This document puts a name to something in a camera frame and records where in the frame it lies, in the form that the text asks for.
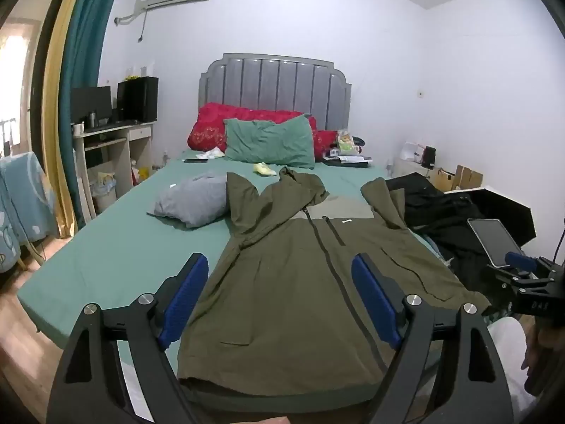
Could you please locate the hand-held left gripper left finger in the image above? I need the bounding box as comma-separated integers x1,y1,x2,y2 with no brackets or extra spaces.
46,253,234,424

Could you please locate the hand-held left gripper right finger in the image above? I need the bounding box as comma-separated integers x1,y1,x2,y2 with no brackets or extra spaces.
351,253,515,424

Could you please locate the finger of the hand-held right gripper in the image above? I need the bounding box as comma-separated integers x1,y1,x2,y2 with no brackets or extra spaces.
505,252,552,275
484,265,530,291

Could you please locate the olive green hooded jacket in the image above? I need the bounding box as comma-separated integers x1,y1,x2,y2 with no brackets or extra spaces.
177,167,492,396

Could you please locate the black clothes pile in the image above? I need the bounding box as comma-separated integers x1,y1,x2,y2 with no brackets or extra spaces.
386,172,501,294

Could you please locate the person's right hand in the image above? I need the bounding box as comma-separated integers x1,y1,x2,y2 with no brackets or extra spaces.
524,318,565,397

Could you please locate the black panel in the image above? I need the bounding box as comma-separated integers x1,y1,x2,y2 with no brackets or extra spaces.
444,185,537,248

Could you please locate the bed with green sheet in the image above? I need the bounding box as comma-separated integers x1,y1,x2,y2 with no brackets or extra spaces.
17,148,492,407

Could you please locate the white cloth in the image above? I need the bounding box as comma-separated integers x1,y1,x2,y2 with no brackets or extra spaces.
486,317,537,424

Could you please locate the grey pillow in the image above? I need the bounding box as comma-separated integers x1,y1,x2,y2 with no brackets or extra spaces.
154,172,230,229

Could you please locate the cardboard box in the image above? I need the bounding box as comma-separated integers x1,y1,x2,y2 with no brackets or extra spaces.
430,165,485,193

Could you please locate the white nightstand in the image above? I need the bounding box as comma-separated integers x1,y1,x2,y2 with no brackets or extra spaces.
392,157,435,183

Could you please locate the bin with plastic bag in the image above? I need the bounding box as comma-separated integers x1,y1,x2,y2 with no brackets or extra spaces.
90,171,118,213

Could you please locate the flat black book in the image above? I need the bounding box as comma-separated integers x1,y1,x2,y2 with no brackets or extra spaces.
322,155,374,169

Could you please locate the white box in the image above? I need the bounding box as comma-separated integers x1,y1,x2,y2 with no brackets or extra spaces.
403,142,427,162

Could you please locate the snack bag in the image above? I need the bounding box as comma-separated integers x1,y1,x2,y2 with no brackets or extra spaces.
336,130,359,156

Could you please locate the small red pillow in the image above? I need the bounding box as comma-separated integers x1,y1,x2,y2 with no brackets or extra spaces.
313,130,340,160

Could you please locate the white computer desk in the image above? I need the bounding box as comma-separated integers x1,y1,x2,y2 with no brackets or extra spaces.
73,121,155,222

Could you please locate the large red patterned pillow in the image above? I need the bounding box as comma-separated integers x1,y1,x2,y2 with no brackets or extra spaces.
188,102,317,153

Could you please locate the green pillow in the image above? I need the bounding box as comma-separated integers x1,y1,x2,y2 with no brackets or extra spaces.
224,114,316,169

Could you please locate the blue printed blanket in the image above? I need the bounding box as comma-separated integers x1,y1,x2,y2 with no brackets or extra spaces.
0,152,60,275

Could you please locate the black computer tower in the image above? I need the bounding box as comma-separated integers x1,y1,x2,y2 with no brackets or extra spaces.
117,76,159,123

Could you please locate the black monitor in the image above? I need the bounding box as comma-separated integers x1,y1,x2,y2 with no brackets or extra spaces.
71,86,112,126

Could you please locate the teal curtain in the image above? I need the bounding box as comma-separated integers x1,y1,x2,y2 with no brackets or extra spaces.
42,0,93,237
59,0,126,230

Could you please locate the grey padded headboard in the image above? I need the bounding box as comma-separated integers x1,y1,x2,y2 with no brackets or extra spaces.
198,53,352,160

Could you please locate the window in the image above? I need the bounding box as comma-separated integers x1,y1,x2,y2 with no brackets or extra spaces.
0,0,58,160

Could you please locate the smartphone on mount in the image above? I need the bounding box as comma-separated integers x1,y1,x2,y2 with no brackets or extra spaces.
467,218,528,269

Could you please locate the air conditioner hose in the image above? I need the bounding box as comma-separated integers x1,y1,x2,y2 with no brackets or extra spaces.
115,0,148,45

